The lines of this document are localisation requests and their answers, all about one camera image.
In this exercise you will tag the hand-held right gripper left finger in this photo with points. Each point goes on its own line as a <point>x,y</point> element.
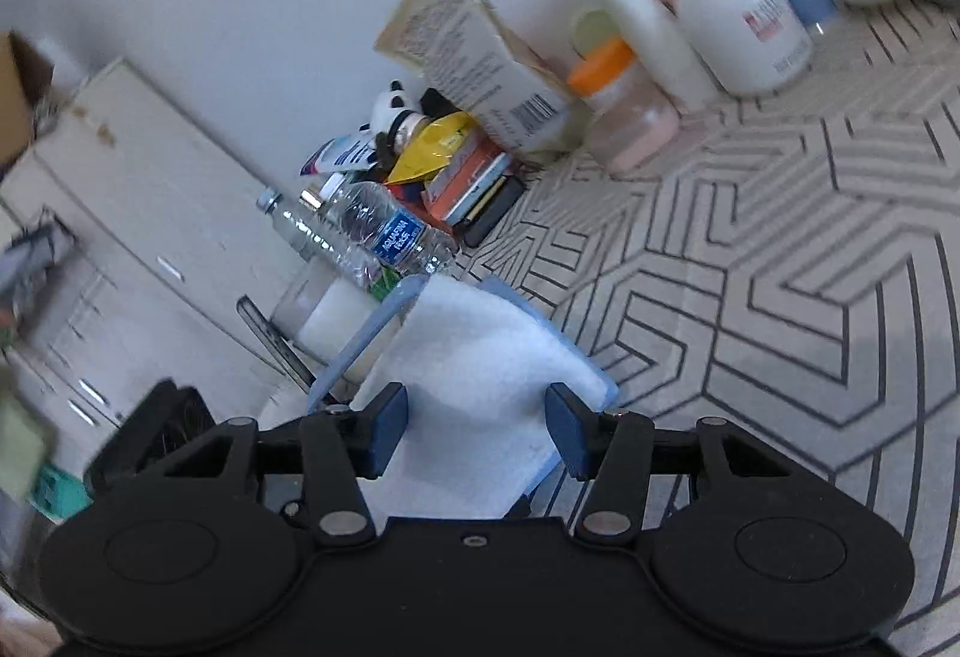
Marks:
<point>386,428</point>

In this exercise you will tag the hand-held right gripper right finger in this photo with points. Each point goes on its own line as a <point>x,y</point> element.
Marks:
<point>566,432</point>

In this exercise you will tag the white cleaning cloth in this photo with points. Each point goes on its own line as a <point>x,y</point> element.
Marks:
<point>472,357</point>

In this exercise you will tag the blue plastic container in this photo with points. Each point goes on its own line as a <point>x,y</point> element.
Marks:
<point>397,301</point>

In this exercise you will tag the teal crate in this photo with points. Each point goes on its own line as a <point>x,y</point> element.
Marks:
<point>64,496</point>

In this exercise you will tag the glass jar with white contents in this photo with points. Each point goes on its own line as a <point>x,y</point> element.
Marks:
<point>337,327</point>

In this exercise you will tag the pale green cloth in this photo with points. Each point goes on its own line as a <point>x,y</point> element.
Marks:
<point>19,439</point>

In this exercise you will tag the small green plant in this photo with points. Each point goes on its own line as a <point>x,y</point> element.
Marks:
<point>386,283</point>

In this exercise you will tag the blue label water bottle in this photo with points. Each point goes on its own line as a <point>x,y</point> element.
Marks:
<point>390,241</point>

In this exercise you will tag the grey striped cloth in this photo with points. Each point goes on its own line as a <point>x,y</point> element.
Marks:
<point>30,267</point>

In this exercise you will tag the clear plastic bottle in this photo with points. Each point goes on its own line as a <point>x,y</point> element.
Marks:
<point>300,233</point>

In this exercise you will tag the white wardrobe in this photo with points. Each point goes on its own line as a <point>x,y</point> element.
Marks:
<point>150,214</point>

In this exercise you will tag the black flat box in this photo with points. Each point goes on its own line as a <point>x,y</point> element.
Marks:
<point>491,214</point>

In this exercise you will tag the white and blue tube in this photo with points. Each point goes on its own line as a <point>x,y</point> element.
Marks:
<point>341,153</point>

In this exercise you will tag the yellow snack packet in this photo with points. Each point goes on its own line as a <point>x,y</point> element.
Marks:
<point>431,147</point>

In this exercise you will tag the geometric patterned table cover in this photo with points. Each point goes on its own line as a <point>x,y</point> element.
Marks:
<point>787,252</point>

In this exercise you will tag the panda toy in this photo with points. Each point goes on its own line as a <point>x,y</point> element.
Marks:
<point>390,106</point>

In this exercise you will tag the cardboard box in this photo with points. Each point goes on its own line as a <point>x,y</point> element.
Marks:
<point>19,94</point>

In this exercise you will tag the beige stand-up pouch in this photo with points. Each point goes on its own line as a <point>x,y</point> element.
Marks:
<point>465,49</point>

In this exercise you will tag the pale green round lid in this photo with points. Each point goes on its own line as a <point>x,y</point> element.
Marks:
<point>592,31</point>

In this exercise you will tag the tall white tube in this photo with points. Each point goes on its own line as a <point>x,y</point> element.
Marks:
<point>645,19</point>

